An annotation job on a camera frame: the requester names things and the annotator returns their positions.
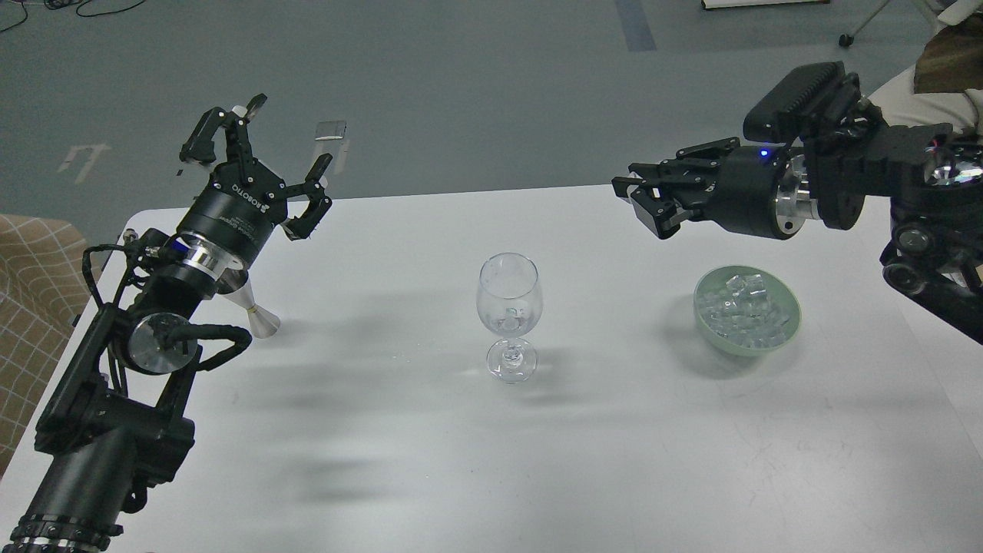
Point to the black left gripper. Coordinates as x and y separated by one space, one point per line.
244 200

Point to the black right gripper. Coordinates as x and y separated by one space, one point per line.
737 187

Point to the steel cocktail jigger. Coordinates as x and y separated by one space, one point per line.
236 286

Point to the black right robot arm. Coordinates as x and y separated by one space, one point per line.
813 156

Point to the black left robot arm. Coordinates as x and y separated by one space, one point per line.
115 425

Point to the green bowl of ice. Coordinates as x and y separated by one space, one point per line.
745 311

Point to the clear wine glass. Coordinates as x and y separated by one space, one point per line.
509 303

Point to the grey floor plate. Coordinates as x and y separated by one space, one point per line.
332 130

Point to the beige checked cloth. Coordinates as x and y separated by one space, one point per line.
42 294

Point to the seated person beige trousers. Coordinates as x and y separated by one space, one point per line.
944 86

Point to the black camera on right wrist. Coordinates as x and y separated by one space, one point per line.
811 100

